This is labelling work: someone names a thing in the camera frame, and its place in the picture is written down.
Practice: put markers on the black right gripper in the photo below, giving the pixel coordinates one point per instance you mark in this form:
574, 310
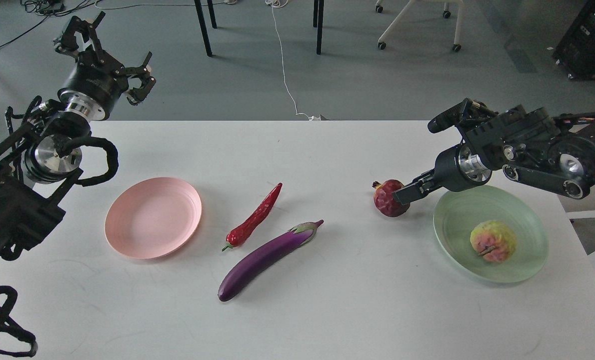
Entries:
456, 169

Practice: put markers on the white rolling chair base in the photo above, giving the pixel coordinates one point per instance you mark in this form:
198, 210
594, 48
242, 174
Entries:
404, 20

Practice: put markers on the pink plate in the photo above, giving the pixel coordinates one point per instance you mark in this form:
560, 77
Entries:
153, 218

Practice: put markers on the dark red pomegranate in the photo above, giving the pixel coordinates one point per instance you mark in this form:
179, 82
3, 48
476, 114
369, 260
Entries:
384, 200

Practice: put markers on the black table leg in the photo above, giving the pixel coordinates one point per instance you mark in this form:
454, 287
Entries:
315, 13
203, 27
211, 12
319, 29

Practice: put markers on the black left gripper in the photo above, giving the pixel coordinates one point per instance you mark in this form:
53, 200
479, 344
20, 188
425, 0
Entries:
88, 85

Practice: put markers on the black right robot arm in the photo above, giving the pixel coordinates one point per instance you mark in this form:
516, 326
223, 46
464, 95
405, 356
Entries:
554, 154

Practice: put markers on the yellow pink custard apple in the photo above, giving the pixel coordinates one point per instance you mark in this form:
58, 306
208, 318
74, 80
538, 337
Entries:
494, 241

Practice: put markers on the green plate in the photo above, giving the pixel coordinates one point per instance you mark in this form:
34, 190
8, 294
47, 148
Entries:
457, 214

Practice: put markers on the black equipment cabinet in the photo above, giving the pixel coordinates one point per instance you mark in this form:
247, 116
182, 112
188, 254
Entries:
575, 52

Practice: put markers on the black table leg rear left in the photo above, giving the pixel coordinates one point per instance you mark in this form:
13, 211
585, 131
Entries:
211, 12

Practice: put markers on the red chili pepper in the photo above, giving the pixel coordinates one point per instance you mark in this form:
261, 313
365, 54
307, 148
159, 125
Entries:
239, 235

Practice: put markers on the black table leg rear right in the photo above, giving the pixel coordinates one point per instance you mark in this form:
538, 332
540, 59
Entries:
315, 13

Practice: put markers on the purple eggplant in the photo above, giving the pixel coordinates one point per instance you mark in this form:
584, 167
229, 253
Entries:
265, 256

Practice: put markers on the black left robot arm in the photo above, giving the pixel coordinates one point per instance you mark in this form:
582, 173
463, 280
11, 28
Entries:
53, 149

